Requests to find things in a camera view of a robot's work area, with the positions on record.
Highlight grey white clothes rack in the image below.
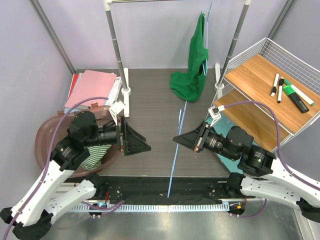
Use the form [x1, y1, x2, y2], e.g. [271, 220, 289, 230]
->
[103, 0, 252, 118]

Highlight small white black marker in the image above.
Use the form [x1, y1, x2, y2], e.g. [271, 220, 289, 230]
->
[277, 85, 283, 104]

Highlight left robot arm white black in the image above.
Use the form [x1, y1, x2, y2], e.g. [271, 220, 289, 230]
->
[0, 111, 151, 240]

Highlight brown translucent plastic basin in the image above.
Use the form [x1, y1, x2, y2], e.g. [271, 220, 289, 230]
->
[34, 104, 120, 178]

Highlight green white striped tank top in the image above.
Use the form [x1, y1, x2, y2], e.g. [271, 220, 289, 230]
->
[80, 144, 112, 171]

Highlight white green capped marker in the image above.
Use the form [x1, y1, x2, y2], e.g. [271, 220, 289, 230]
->
[290, 84, 315, 106]

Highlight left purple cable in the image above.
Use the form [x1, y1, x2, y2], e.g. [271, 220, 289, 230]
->
[2, 96, 126, 240]

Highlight light blue wire hanger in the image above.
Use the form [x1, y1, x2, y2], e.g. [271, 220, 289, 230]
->
[167, 101, 188, 198]

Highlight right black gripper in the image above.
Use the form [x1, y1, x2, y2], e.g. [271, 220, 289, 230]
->
[172, 120, 237, 161]

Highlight white slotted cable duct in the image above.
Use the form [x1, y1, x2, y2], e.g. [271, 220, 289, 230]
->
[72, 202, 230, 213]

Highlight green black highlighter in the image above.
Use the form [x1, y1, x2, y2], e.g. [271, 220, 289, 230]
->
[283, 85, 309, 114]

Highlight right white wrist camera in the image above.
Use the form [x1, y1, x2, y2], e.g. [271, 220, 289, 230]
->
[208, 105, 225, 127]

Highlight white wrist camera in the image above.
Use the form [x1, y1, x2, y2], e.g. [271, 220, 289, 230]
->
[109, 100, 126, 126]
[208, 105, 225, 127]

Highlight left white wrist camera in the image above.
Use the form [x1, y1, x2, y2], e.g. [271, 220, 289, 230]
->
[109, 100, 126, 126]

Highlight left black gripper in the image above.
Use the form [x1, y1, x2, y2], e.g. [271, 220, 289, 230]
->
[83, 115, 151, 155]

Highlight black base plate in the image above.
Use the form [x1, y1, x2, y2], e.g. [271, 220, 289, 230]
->
[82, 174, 251, 205]

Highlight stack of papers folders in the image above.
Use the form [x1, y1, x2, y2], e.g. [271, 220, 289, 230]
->
[63, 73, 122, 113]

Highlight white wire wooden shelf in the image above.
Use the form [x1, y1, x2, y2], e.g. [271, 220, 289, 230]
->
[212, 37, 320, 152]

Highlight teal cutting mat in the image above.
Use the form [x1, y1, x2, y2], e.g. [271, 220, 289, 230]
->
[213, 113, 244, 174]

